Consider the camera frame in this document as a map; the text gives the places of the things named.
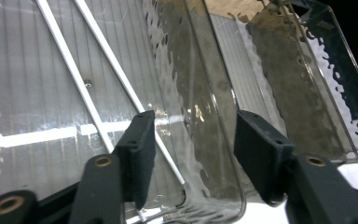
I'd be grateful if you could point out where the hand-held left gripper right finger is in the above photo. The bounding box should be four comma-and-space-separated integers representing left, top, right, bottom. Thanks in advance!
233, 110, 296, 207

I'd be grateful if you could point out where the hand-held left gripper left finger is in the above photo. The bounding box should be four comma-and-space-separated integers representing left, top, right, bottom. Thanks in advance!
113, 110, 157, 210

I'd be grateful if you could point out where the clear grey plastic bin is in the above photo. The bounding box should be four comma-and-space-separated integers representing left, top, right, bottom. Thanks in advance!
204, 0, 358, 165
0, 0, 247, 224

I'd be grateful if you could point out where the white chopstick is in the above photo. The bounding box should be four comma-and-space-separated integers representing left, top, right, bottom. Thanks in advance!
74, 0, 186, 187
35, 0, 116, 154

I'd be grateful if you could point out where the wooden table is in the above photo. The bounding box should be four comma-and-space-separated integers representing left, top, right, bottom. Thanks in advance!
204, 0, 272, 23

